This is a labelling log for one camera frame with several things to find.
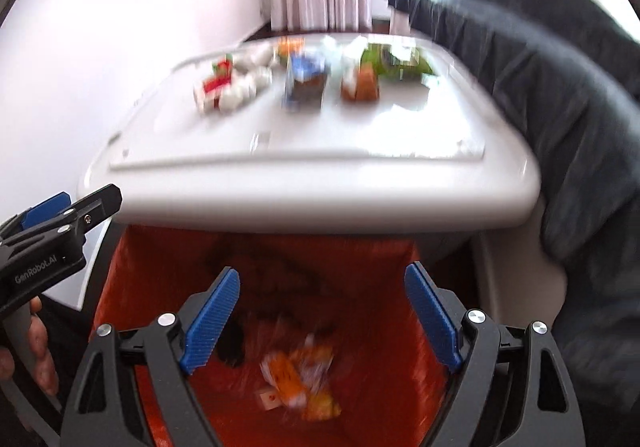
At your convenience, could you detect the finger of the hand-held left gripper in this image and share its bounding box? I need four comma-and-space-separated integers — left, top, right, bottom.
0, 184, 123, 260
0, 192, 71, 240

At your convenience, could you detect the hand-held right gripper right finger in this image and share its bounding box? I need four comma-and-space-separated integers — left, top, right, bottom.
404, 262, 586, 447

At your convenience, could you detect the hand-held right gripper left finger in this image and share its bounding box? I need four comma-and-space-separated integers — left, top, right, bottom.
60, 267, 241, 447

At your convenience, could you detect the transparent orange storage bin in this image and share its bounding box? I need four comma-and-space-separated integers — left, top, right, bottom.
92, 224, 473, 447

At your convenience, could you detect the orange crinkled wrapper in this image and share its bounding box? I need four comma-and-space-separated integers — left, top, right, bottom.
259, 334, 343, 422

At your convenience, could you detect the red white snack packet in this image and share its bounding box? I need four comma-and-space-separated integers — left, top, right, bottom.
192, 54, 236, 115

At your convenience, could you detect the orange white snack packet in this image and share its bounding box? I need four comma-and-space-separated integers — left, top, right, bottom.
340, 43, 382, 102

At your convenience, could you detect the green snack wrapper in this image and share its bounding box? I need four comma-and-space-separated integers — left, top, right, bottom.
361, 43, 436, 80

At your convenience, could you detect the person's left hand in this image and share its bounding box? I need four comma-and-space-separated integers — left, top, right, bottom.
26, 297, 60, 397

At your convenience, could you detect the white plastic storage box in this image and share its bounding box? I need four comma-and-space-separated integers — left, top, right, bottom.
472, 207, 571, 323

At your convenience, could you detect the white plastic storage box lid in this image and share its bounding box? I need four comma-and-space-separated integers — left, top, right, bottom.
77, 34, 543, 234

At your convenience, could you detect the dark velvet blanket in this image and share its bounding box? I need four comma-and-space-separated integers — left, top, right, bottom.
384, 0, 640, 378

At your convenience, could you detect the white bed frame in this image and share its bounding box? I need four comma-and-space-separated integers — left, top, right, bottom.
390, 7, 415, 36

